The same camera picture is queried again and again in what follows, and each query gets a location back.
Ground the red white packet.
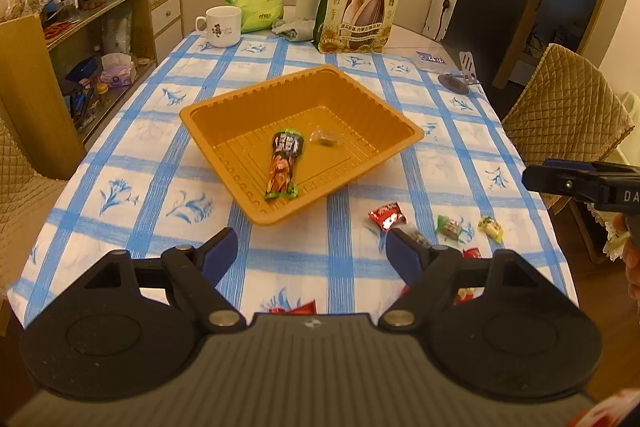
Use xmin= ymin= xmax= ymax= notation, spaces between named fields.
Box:
xmin=570 ymin=394 xmax=626 ymax=427

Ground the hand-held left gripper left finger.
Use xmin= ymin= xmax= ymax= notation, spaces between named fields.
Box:
xmin=75 ymin=227 xmax=247 ymax=333

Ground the metal phone stand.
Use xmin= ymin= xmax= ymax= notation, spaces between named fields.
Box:
xmin=437 ymin=51 xmax=481 ymax=95

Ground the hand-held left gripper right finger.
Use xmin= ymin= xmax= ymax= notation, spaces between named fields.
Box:
xmin=377 ymin=229 xmax=551 ymax=333

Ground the white plastic bag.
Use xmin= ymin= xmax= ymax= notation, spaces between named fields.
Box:
xmin=102 ymin=7 xmax=133 ymax=55

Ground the green sunflower seed bag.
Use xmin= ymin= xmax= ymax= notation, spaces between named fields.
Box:
xmin=314 ymin=0 xmax=408 ymax=55

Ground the green candy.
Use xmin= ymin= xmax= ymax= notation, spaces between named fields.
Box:
xmin=436 ymin=214 xmax=463 ymax=239

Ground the black mini fridge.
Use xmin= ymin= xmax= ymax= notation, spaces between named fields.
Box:
xmin=442 ymin=0 xmax=530 ymax=90

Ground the long green snack packet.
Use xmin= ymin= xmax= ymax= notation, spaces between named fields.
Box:
xmin=264 ymin=129 xmax=306 ymax=201

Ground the blue checked tablecloth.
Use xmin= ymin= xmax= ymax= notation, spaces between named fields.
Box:
xmin=7 ymin=4 xmax=581 ymax=338

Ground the orange plastic tray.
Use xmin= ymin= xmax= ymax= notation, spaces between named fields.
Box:
xmin=179 ymin=64 xmax=426 ymax=226

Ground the white drawer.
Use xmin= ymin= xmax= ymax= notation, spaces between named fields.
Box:
xmin=150 ymin=0 xmax=182 ymax=35

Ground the grey cloth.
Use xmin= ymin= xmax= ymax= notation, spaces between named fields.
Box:
xmin=271 ymin=18 xmax=317 ymax=42

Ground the white mug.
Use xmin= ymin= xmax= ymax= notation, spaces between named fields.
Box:
xmin=195 ymin=5 xmax=242 ymax=48

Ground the quilted beige chair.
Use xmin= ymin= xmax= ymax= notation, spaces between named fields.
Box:
xmin=501 ymin=43 xmax=636 ymax=263
xmin=0 ymin=97 xmax=68 ymax=288

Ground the yellow candy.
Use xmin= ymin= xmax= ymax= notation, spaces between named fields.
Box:
xmin=477 ymin=216 xmax=505 ymax=240

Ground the person's right hand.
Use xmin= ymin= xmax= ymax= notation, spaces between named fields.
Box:
xmin=612 ymin=213 xmax=640 ymax=303

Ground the small blue label bag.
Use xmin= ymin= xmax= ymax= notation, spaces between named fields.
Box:
xmin=414 ymin=49 xmax=451 ymax=70

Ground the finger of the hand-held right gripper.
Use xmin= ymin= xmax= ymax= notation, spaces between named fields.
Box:
xmin=522 ymin=164 xmax=608 ymax=208
xmin=544 ymin=159 xmax=598 ymax=172

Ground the purple packet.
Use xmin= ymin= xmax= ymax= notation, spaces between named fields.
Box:
xmin=100 ymin=54 xmax=137 ymax=88

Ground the blue box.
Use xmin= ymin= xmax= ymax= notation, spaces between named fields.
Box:
xmin=65 ymin=57 xmax=101 ymax=84

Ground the wooden shelf unit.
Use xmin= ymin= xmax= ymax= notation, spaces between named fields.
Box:
xmin=0 ymin=0 xmax=183 ymax=180

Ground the red foil snack packet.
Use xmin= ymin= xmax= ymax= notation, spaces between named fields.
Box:
xmin=368 ymin=203 xmax=407 ymax=233

